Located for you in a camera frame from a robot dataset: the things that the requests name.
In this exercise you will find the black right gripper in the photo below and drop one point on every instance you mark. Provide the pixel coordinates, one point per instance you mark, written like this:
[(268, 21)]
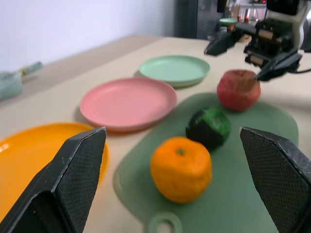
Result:
[(269, 41)]

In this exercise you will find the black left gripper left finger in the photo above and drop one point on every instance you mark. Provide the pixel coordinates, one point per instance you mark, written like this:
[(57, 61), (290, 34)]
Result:
[(60, 184)]

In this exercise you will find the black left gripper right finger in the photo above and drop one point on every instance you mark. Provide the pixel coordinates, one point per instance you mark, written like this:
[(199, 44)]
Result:
[(279, 174)]

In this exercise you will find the orange plate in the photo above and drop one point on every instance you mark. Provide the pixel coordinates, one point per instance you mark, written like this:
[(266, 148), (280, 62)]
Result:
[(29, 150)]

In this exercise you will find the light green plate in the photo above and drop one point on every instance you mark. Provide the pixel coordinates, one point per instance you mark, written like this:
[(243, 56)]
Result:
[(173, 69)]

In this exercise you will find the dark green fruit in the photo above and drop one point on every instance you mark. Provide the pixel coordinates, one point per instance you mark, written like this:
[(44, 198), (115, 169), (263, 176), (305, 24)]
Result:
[(209, 128)]

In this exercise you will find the orange fruit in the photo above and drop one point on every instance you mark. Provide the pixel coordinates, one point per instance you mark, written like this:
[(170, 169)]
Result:
[(181, 170)]

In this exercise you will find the pink plate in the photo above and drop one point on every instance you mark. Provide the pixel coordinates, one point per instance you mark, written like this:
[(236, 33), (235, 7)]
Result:
[(126, 104)]

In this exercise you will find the small green bowl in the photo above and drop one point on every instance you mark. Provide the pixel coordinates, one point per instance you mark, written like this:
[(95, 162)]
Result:
[(228, 21)]

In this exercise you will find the red apple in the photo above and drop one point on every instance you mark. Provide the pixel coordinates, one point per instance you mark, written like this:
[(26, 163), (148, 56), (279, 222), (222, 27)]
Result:
[(236, 93)]

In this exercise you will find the green cutting board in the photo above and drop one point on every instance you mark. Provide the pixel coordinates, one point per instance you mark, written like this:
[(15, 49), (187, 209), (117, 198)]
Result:
[(230, 194)]

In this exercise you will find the dark cabinet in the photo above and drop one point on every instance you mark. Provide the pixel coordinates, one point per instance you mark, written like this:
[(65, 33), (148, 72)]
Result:
[(192, 17)]

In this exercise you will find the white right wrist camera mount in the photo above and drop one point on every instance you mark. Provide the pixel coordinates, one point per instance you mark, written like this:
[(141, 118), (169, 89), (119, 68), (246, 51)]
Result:
[(300, 26)]

